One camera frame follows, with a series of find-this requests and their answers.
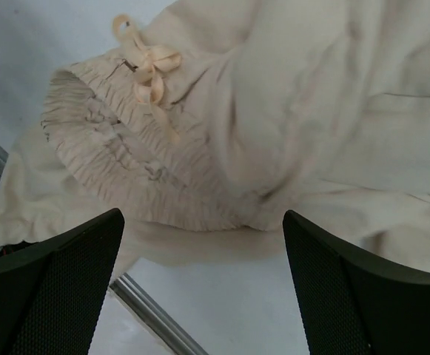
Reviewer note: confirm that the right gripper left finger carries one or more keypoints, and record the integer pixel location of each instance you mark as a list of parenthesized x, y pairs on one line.
[(51, 293)]

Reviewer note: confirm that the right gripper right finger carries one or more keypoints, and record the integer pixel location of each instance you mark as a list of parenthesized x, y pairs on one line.
[(352, 301)]

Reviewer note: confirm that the beige trousers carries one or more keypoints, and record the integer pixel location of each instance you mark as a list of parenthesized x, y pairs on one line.
[(205, 127)]

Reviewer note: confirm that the aluminium frame rail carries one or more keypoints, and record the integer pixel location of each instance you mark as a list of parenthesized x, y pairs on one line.
[(155, 317)]

